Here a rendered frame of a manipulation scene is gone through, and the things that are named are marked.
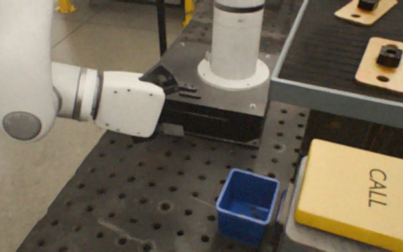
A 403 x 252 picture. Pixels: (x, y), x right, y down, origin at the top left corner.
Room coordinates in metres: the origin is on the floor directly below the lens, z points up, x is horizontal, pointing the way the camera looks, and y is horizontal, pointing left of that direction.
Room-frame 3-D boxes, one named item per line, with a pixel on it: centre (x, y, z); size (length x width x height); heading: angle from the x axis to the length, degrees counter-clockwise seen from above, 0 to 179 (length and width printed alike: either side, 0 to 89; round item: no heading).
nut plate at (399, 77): (0.26, -0.15, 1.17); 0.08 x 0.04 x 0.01; 151
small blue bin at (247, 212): (0.43, -0.09, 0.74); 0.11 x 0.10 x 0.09; 159
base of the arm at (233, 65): (0.84, -0.09, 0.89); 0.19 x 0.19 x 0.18
